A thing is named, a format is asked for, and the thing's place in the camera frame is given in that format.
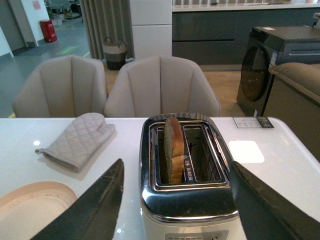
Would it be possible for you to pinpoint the white pillar cabinet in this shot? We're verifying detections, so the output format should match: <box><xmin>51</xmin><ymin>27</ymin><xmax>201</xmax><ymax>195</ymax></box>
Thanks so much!
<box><xmin>129</xmin><ymin>0</ymin><xmax>173</xmax><ymax>60</ymax></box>

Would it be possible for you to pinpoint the label card on table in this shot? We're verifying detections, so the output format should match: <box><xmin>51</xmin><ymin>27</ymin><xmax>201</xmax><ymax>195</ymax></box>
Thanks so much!
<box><xmin>233</xmin><ymin>116</ymin><xmax>274</xmax><ymax>129</ymax></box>

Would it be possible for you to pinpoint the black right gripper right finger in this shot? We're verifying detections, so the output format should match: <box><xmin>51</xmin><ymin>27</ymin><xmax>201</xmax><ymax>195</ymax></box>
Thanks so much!
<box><xmin>229</xmin><ymin>161</ymin><xmax>320</xmax><ymax>240</ymax></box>

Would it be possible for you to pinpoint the beige chair right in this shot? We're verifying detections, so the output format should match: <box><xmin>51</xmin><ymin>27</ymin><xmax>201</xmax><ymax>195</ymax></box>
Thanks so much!
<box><xmin>104</xmin><ymin>56</ymin><xmax>221</xmax><ymax>118</ymax></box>

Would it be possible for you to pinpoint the grey quilted oven mitt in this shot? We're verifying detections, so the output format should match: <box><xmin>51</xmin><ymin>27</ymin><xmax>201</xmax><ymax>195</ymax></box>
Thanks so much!
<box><xmin>35</xmin><ymin>112</ymin><xmax>116</xmax><ymax>172</ymax></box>

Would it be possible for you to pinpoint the chrome white toaster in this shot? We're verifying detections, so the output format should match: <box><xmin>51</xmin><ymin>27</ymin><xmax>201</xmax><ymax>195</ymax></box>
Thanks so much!
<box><xmin>139</xmin><ymin>113</ymin><xmax>246</xmax><ymax>240</ymax></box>

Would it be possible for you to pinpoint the beige chair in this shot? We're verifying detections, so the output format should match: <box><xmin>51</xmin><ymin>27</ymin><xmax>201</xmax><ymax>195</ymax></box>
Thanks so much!
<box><xmin>104</xmin><ymin>56</ymin><xmax>221</xmax><ymax>118</ymax></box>
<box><xmin>12</xmin><ymin>55</ymin><xmax>108</xmax><ymax>118</ymax></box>

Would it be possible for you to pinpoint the dark grey kitchen counter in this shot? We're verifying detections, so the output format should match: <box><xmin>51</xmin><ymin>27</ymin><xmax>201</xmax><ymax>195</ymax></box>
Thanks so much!
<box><xmin>172</xmin><ymin>3</ymin><xmax>320</xmax><ymax>65</ymax></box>

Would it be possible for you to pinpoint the beige curtain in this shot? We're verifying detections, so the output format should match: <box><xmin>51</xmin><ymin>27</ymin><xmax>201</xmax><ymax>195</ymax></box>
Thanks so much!
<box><xmin>80</xmin><ymin>0</ymin><xmax>134</xmax><ymax>60</ymax></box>

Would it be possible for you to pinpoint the red box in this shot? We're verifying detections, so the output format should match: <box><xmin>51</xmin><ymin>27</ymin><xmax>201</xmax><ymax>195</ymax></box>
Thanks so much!
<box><xmin>39</xmin><ymin>19</ymin><xmax>57</xmax><ymax>43</ymax></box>

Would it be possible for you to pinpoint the beige round plate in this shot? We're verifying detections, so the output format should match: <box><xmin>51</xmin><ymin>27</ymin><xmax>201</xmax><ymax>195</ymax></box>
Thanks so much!
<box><xmin>0</xmin><ymin>181</ymin><xmax>78</xmax><ymax>240</ymax></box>

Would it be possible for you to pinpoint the slice of bread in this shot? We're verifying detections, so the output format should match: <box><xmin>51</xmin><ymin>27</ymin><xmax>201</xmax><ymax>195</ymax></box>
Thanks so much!
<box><xmin>164</xmin><ymin>117</ymin><xmax>185</xmax><ymax>184</ymax></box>

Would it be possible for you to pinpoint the woven basket with handles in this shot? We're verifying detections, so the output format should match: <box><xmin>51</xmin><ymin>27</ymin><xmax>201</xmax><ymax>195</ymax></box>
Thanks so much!
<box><xmin>102</xmin><ymin>36</ymin><xmax>127</xmax><ymax>71</ymax></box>

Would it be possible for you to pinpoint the beige chair left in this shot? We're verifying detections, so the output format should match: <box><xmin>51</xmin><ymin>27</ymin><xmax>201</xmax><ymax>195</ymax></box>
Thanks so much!
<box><xmin>12</xmin><ymin>55</ymin><xmax>108</xmax><ymax>118</ymax></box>

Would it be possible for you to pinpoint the dark grey washing machine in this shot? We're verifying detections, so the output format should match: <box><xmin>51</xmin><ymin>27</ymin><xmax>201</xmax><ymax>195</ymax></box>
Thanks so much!
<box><xmin>236</xmin><ymin>25</ymin><xmax>320</xmax><ymax>117</ymax></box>

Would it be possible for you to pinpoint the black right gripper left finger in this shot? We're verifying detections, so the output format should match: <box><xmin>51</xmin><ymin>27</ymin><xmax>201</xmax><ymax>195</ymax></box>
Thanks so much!
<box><xmin>33</xmin><ymin>159</ymin><xmax>124</xmax><ymax>240</ymax></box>

